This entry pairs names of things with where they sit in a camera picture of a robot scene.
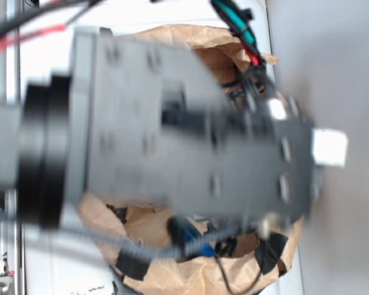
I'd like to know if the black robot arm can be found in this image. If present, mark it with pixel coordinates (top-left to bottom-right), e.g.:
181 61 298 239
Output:
0 33 314 227

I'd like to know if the white plastic bin lid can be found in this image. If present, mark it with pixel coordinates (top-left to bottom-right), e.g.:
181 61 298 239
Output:
18 0 305 295

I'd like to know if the blue plastic bottle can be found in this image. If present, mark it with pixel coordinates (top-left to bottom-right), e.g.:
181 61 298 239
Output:
184 223 215 259

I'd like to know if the aluminium frame rail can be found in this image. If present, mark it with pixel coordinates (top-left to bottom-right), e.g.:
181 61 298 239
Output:
0 0 22 295

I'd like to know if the black cable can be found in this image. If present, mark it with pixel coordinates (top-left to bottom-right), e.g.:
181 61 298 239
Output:
213 239 270 294

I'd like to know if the brown paper bag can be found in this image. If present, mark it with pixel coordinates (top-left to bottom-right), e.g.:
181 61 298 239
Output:
78 24 304 294

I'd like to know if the grey braided cable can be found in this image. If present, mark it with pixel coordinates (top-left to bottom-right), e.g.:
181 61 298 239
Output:
0 205 259 258

